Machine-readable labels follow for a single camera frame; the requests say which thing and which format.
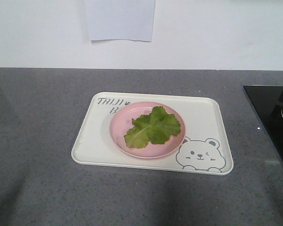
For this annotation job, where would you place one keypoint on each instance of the green lettuce leaves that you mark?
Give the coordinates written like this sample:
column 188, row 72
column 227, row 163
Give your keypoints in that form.
column 156, row 128

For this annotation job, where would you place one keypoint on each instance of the pink round plate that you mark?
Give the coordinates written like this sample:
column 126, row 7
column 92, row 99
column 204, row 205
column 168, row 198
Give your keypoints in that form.
column 122, row 122

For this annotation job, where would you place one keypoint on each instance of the cream bear serving tray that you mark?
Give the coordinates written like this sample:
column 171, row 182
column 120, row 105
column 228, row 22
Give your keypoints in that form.
column 204, row 150

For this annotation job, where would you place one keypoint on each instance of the white paper sheet on wall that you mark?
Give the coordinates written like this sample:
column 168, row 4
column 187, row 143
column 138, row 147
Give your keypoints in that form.
column 120, row 19

